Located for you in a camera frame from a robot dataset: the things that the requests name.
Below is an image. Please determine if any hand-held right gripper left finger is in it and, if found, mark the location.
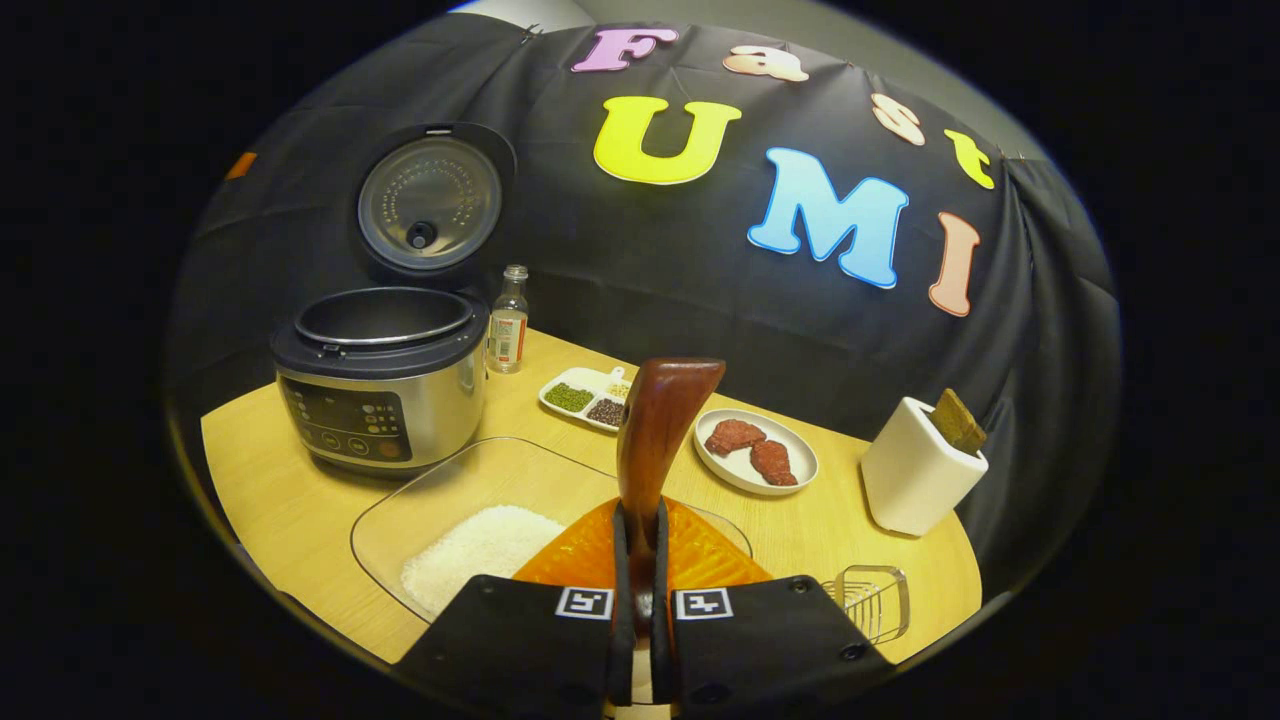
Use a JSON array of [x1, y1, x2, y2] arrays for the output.
[[393, 497, 637, 720]]

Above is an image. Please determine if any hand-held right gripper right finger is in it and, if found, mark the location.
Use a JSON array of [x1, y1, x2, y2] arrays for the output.
[[650, 497, 896, 720]]

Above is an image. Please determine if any pile of white rice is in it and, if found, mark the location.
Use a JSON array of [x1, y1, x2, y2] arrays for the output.
[[400, 504, 567, 616]]

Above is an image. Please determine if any brown wooden spoon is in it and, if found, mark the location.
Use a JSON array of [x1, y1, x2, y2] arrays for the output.
[[617, 358, 727, 641]]

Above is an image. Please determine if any black silver rice cooker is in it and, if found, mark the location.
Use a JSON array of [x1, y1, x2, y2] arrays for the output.
[[270, 122, 517, 479]]

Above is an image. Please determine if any white ceramic utensil holder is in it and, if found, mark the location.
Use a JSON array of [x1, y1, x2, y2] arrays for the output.
[[861, 396, 990, 537]]

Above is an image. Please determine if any round white plate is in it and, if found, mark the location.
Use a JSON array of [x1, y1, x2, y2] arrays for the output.
[[693, 408, 820, 497]]

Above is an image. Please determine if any red meat piece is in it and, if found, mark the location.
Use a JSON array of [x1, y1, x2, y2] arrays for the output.
[[750, 439, 799, 488], [704, 418, 768, 458]]

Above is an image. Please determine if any clear glass dish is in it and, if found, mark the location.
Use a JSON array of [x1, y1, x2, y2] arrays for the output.
[[350, 436, 753, 626]]

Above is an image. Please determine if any white divided dish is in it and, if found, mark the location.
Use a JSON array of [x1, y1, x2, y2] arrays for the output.
[[538, 366, 633, 434]]

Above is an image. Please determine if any small clear glass bottle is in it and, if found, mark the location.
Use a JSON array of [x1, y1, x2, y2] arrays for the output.
[[487, 264, 529, 375]]

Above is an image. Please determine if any black backdrop cloth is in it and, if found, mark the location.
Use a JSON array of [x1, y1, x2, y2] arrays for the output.
[[165, 15, 1121, 601]]

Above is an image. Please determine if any brown wooden utensil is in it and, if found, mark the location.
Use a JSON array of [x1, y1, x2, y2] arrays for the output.
[[932, 388, 988, 456]]

